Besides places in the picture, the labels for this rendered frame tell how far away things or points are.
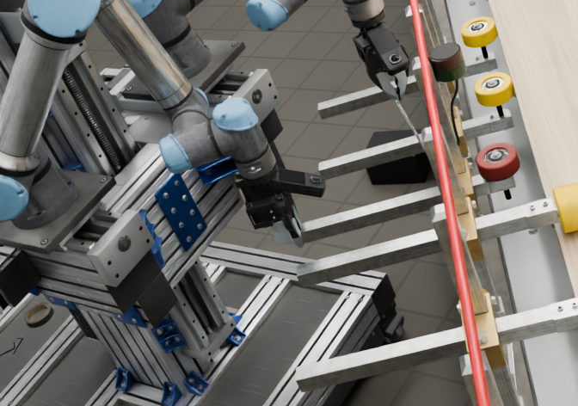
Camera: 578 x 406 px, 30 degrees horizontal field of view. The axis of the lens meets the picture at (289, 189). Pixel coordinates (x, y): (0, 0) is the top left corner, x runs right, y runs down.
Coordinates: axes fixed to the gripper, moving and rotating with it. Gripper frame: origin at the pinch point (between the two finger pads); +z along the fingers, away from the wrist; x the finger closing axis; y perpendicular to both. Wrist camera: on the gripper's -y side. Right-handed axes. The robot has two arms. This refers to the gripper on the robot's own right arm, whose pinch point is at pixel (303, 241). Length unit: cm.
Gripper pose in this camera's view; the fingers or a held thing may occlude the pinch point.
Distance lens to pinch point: 221.5
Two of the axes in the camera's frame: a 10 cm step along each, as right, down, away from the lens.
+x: -0.1, 6.0, -8.0
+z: 3.4, 7.5, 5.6
